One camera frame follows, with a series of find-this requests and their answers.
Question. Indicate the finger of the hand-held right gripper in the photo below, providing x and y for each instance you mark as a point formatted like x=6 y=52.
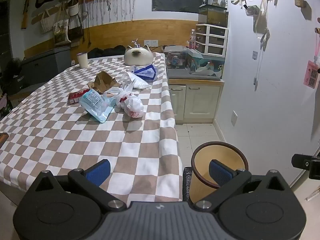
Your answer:
x=302 y=162

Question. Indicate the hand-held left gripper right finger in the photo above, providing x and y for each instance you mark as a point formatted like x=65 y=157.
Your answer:
x=220 y=173

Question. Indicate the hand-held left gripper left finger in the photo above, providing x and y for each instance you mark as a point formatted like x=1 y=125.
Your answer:
x=98 y=172

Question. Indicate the yellow trash bin brown rim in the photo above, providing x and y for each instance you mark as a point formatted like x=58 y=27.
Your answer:
x=200 y=171

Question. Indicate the blue white plastic packet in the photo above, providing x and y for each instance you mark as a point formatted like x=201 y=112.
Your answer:
x=95 y=105

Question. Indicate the white plastic bag red print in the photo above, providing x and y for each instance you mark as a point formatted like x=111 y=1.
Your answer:
x=132 y=106

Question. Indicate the red cigarette pack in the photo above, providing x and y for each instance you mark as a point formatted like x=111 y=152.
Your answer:
x=73 y=98

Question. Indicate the torn brown cardboard piece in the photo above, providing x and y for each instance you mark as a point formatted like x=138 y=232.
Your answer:
x=105 y=81

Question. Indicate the clear plastic bag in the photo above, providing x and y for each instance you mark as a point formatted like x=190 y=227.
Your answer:
x=140 y=82

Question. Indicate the blue white tissue package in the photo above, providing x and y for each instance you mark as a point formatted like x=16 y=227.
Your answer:
x=148 y=72

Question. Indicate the black foam block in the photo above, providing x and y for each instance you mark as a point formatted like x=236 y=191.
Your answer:
x=186 y=185

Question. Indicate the brown white checkered tablecloth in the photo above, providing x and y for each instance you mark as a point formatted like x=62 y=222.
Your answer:
x=62 y=135

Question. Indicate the cream floor cabinet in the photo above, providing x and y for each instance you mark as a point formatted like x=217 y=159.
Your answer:
x=197 y=100

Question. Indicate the pink hanging card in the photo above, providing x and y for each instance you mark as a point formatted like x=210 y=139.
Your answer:
x=310 y=74

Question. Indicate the clear box with clutter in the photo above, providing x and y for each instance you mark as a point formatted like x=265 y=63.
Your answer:
x=207 y=63

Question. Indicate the white cup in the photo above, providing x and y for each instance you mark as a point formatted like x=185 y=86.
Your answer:
x=82 y=60

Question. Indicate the grey storage chest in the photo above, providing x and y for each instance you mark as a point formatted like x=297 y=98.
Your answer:
x=42 y=65

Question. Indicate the black cloth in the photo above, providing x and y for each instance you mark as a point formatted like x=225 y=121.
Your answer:
x=107 y=51

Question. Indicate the cream cat-shaped ceramic jar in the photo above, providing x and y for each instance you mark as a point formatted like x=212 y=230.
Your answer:
x=138 y=57

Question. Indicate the black box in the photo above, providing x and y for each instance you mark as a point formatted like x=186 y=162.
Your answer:
x=13 y=83

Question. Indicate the clear plastic tank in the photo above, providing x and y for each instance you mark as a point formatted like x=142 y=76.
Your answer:
x=175 y=57

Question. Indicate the white drawer organizer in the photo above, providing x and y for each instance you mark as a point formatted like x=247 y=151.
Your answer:
x=212 y=40

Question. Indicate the small figurine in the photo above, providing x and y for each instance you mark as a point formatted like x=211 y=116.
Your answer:
x=135 y=43

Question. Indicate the pink label water bottle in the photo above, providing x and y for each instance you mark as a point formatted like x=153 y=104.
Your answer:
x=192 y=40

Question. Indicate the dark net bag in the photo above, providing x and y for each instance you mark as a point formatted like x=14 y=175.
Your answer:
x=75 y=31

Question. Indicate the printed tote bag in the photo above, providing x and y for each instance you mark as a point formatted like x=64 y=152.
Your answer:
x=61 y=27

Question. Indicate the glass fish tank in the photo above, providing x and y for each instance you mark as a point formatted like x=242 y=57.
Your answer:
x=212 y=16

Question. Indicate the white mesh bag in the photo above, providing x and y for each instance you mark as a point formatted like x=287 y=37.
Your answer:
x=46 y=23

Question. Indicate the white bucket bag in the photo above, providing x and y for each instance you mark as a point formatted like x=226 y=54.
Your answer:
x=73 y=9

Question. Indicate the wooden toy rifle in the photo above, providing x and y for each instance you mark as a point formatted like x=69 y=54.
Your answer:
x=26 y=10

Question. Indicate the white wall socket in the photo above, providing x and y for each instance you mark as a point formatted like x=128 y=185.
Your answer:
x=234 y=118

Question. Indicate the small wall card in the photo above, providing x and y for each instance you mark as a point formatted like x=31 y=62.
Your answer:
x=254 y=55

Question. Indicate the white wall power outlet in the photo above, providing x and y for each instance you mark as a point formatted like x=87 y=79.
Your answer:
x=151 y=43

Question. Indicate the wooden wall block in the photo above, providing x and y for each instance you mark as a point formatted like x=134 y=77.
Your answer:
x=298 y=0

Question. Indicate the white macrame wall hanging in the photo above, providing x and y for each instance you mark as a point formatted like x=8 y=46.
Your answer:
x=115 y=0

